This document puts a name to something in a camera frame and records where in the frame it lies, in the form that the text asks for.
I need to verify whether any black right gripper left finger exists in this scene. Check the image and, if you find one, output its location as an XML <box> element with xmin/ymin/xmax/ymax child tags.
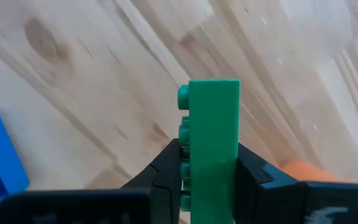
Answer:
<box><xmin>0</xmin><ymin>138</ymin><xmax>190</xmax><ymax>224</ymax></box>

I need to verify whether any orange-red toy building block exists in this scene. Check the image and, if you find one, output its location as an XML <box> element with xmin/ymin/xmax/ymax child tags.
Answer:
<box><xmin>280</xmin><ymin>160</ymin><xmax>349</xmax><ymax>184</ymax></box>

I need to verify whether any green toy building block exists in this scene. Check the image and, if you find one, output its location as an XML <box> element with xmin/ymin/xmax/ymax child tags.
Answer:
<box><xmin>177</xmin><ymin>79</ymin><xmax>241</xmax><ymax>224</ymax></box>

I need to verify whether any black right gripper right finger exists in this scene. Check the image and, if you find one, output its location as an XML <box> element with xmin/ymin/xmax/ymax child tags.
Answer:
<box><xmin>235</xmin><ymin>142</ymin><xmax>358</xmax><ymax>224</ymax></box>

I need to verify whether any blue toy building block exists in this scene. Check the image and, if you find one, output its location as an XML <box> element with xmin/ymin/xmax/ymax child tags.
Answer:
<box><xmin>0</xmin><ymin>109</ymin><xmax>30</xmax><ymax>208</ymax></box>

